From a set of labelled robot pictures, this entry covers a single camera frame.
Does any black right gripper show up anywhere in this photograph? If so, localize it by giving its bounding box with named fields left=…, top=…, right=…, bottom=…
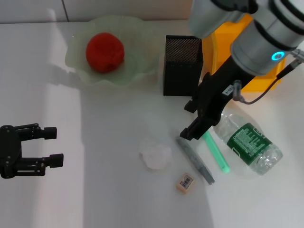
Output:
left=180, top=56, right=256, bottom=141

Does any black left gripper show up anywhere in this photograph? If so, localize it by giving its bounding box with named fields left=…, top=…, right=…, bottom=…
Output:
left=0, top=123, right=64, bottom=179

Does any mint green pen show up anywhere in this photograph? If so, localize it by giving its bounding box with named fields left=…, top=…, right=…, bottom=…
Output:
left=201, top=130, right=230, bottom=174

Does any white paper ball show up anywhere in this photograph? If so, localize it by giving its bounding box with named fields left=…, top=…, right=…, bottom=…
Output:
left=139, top=137, right=172, bottom=171

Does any clear water bottle green label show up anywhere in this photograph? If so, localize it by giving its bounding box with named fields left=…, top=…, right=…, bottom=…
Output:
left=213, top=113, right=284, bottom=176

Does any grey pen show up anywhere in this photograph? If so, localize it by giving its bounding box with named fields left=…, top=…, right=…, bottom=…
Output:
left=175, top=136, right=216, bottom=185

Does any black mesh pen holder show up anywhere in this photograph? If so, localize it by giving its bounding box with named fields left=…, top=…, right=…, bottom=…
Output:
left=163, top=35, right=204, bottom=97

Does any tan eraser with barcode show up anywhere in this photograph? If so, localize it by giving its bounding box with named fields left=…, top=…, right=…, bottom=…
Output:
left=175, top=172, right=196, bottom=195

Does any green glass fruit plate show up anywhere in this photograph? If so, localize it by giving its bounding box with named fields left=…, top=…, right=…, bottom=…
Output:
left=65, top=15, right=159, bottom=88

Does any yellow plastic storage bin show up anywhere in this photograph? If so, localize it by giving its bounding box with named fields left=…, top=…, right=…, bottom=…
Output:
left=201, top=13, right=283, bottom=92

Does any grey right gripper cable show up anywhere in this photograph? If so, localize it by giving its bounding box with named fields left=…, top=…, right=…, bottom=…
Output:
left=231, top=48, right=304, bottom=105

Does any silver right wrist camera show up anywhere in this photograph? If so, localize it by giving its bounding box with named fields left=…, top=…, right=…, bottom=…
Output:
left=189, top=0, right=240, bottom=38

